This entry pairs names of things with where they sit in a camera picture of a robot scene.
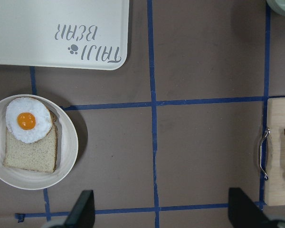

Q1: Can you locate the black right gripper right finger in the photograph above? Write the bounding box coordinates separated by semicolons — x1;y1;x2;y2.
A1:
228;188;273;228

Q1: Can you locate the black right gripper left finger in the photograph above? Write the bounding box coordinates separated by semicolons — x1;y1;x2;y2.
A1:
64;190;95;228

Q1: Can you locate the white round plate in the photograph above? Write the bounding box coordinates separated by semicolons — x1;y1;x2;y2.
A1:
0;94;78;190

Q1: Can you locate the wooden cutting board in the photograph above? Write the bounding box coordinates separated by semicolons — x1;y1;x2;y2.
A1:
258;97;285;206

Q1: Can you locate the fried egg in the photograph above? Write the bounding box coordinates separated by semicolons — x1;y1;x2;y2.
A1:
5;97;53;143

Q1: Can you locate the cream bear tray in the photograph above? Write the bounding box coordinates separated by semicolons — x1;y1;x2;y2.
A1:
0;0;130;70

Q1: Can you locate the light green bowl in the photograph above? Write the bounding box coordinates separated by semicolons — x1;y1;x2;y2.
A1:
266;0;285;16

